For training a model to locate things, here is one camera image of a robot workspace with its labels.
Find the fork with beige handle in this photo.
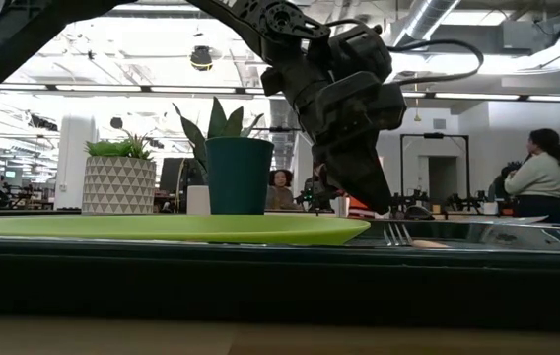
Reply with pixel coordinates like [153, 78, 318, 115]
[382, 221, 453, 249]

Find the dark green serving tray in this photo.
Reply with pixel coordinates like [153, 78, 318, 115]
[0, 215, 560, 332]

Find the teal plastic cup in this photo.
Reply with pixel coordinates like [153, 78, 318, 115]
[204, 136, 276, 217]

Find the lime green plate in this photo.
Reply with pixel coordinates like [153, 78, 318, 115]
[0, 213, 372, 247]

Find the white cylindrical pot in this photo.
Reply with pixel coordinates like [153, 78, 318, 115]
[186, 184, 212, 217]

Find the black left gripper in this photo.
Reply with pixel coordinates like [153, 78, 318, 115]
[259, 48, 407, 216]

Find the black round ceiling device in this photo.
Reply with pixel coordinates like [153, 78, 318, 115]
[189, 44, 214, 72]

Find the snake plant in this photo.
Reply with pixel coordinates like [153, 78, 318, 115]
[172, 96, 266, 175]

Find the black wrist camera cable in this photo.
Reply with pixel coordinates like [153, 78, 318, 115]
[385, 37, 485, 87]

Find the green succulent plant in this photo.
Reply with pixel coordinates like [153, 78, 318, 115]
[84, 129, 156, 162]

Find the triangle patterned plant pot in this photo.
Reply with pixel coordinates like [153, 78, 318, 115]
[81, 156, 158, 216]

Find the black metal frame stand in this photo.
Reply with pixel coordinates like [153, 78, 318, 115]
[398, 132, 471, 209]

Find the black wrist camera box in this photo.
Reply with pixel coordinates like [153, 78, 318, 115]
[329, 23, 394, 83]

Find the person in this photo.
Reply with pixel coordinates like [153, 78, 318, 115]
[264, 168, 303, 213]
[503, 128, 560, 222]

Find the white pillar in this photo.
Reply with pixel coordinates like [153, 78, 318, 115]
[54, 116, 99, 211]

